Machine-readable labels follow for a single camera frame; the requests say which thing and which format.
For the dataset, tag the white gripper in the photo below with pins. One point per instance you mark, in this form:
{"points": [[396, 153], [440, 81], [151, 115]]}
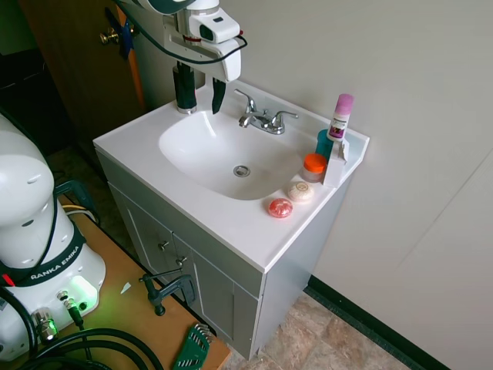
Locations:
{"points": [[230, 61]]}

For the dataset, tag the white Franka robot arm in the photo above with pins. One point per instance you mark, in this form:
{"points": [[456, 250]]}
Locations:
{"points": [[27, 200]]}

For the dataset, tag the chrome sink faucet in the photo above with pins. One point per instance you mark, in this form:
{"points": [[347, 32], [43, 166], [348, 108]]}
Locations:
{"points": [[265, 122]]}

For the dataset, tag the metal sink drain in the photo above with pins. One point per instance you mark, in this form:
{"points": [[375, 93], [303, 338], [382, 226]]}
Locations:
{"points": [[241, 170]]}

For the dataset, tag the blue tape strip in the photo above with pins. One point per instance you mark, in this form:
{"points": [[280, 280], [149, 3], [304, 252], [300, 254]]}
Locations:
{"points": [[125, 34]]}

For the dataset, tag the brass door knob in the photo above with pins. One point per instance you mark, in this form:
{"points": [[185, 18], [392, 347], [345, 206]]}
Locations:
{"points": [[108, 37]]}

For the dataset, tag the brown wooden door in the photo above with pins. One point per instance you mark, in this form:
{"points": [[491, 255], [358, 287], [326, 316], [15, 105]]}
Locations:
{"points": [[77, 85]]}

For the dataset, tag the teal plastic cup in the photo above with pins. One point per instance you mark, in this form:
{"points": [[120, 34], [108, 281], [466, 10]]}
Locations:
{"points": [[323, 144]]}

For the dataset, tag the orange lid clear jar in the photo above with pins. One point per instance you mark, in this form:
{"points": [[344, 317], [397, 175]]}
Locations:
{"points": [[314, 163]]}

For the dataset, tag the white sink countertop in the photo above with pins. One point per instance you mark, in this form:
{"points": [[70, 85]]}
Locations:
{"points": [[215, 231]]}

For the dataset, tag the red round soap bar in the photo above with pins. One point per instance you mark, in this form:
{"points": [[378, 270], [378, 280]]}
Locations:
{"points": [[280, 207]]}

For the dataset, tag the cream round soap bar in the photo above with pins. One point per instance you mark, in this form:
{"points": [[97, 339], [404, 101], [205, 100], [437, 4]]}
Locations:
{"points": [[300, 191]]}

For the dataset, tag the pink white deodorant stick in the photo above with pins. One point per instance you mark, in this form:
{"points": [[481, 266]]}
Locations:
{"points": [[341, 119]]}

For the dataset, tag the white cardboard box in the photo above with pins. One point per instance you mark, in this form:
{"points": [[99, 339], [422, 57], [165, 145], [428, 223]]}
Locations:
{"points": [[334, 167]]}

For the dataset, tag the metal cabinet door knob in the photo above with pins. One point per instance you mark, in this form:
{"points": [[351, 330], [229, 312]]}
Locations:
{"points": [[164, 245], [181, 261]]}

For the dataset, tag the teal metal clamp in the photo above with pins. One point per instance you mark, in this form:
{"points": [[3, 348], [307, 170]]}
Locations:
{"points": [[77, 190]]}

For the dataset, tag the black metal C-clamp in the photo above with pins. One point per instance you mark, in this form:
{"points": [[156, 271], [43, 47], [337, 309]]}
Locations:
{"points": [[169, 289]]}

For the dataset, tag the white paper scrap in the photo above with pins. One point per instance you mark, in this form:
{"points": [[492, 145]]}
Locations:
{"points": [[126, 288]]}

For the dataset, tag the grey vanity cabinet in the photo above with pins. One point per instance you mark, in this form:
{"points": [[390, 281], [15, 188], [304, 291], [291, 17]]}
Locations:
{"points": [[277, 293]]}

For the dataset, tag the green hex key set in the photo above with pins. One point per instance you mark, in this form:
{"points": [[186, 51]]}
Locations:
{"points": [[192, 348]]}

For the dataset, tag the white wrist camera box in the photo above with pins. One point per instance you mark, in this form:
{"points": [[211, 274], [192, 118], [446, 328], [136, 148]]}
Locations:
{"points": [[215, 27]]}

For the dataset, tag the black wall baseboard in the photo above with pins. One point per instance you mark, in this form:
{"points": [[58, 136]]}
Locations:
{"points": [[385, 335]]}

